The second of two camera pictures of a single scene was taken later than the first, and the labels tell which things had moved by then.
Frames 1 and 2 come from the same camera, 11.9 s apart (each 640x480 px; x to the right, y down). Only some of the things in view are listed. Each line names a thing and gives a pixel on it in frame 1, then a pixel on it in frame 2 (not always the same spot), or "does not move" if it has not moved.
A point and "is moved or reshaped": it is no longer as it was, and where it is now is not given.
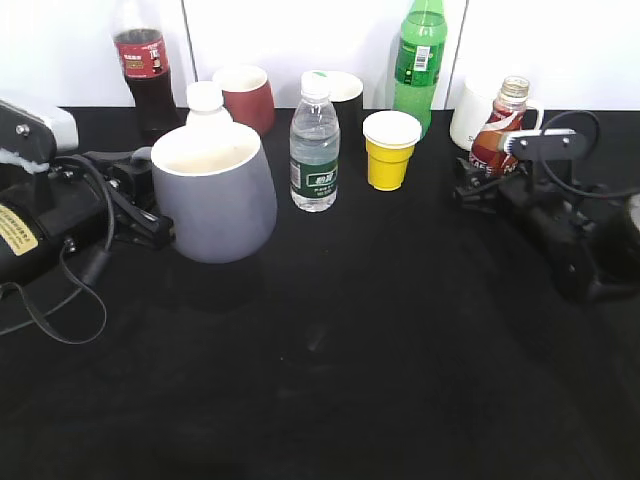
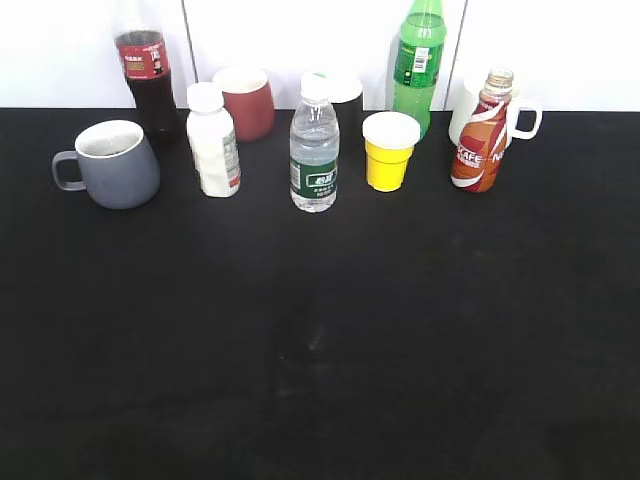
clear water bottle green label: x=314 y=155 does not move
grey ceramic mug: x=216 y=186 is moved or reshaped
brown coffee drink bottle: x=488 y=157 is moved or reshaped
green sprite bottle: x=419 y=61 does not move
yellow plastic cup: x=390 y=138 does not move
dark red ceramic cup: x=248 y=97 does not move
